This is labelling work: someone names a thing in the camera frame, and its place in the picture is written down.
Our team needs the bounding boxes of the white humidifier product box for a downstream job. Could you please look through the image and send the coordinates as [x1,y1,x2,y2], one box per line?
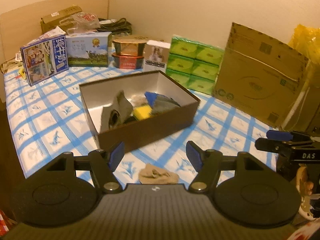
[143,40,170,72]

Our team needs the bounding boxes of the dark brown open box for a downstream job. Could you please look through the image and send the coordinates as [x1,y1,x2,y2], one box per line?
[79,71,200,152]

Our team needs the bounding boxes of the blue grey fleece glove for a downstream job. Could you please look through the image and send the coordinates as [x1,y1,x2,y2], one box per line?
[144,92,180,115]

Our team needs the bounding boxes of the wooden headboard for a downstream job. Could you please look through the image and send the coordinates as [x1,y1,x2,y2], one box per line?
[1,0,110,62]

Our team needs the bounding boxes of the flat brown cardboard box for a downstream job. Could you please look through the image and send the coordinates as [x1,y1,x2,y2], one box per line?
[40,5,82,34]

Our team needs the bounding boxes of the green tissue pack bundle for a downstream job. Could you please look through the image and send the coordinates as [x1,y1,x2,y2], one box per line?
[166,36,225,95]

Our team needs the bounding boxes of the cream fluffy scrunchie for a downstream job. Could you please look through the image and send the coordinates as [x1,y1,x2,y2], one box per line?
[130,94,148,107]

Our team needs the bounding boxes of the blue cartoon milk carton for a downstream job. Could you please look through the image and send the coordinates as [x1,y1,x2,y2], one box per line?
[20,35,69,86]

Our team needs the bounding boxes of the dark green strap bag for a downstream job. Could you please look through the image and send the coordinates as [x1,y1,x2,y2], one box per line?
[96,18,132,36]

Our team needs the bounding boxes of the upper instant noodle bowl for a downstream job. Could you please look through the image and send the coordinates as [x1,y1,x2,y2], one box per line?
[112,38,147,57]

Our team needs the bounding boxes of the clear plastic bag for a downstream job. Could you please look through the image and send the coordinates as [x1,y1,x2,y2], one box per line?
[66,12,100,34]

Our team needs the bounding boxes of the lower red noodle bowl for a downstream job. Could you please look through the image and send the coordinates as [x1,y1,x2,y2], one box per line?
[112,53,144,69]

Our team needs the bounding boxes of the blue checkered bed sheet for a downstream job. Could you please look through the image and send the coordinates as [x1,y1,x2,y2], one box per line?
[4,67,278,185]

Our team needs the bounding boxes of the yellow green sponge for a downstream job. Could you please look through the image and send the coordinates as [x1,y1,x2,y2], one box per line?
[133,105,152,121]

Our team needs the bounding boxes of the yellow plastic bag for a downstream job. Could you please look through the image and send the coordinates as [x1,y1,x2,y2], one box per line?
[289,24,320,64]

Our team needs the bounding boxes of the beige thin sock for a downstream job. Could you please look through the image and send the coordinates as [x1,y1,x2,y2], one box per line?
[138,163,180,185]

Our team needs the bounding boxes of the large brown cardboard box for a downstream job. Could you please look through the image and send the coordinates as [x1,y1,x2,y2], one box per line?
[212,23,309,128]

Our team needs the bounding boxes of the cow picture milk box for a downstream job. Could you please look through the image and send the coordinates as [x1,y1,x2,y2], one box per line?
[66,32,111,67]

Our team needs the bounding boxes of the red checkered cloth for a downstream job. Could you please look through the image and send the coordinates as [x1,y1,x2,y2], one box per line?
[0,210,11,236]

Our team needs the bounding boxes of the grey knit sock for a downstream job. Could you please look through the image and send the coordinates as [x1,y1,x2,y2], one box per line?
[100,90,133,132]

